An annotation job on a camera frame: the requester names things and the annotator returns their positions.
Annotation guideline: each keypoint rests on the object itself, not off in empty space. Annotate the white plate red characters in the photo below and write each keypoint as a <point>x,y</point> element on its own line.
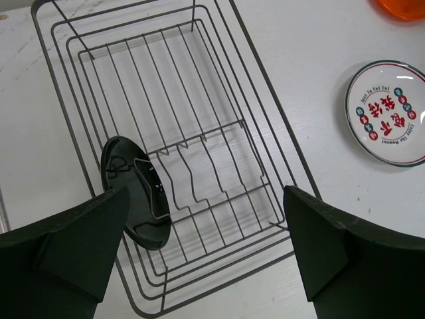
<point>384,108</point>

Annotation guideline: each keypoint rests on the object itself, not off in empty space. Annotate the orange plate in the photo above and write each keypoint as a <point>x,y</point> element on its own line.
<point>405,10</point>

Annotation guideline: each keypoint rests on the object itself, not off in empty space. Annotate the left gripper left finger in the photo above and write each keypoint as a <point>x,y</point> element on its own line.
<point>60,266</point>

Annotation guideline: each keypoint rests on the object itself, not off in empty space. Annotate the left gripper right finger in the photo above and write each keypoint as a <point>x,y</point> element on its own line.
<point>350,267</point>

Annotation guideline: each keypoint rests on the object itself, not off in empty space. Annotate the grey wire dish rack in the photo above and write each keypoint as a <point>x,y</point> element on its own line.
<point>173,97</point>

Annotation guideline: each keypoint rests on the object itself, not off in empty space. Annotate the black plate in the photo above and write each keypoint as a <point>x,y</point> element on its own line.
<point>139,189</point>

